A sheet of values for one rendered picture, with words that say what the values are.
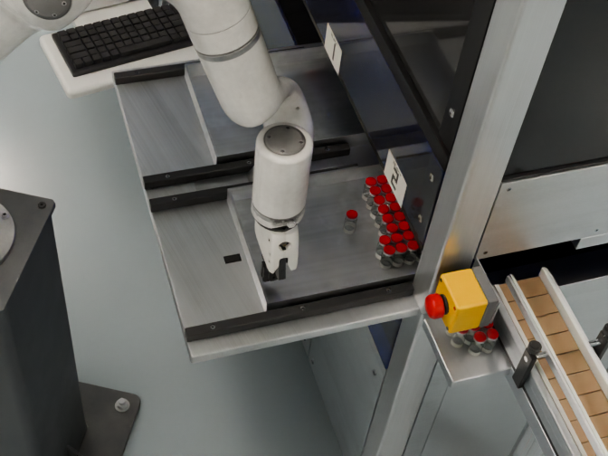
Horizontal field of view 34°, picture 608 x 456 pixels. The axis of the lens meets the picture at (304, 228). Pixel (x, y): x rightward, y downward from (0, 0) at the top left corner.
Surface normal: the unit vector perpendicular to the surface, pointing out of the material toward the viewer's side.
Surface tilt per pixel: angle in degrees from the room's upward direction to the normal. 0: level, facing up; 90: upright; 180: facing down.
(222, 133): 0
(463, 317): 90
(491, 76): 90
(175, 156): 0
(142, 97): 0
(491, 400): 90
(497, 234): 90
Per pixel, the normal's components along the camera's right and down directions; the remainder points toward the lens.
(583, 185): 0.29, 0.76
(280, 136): 0.09, -0.63
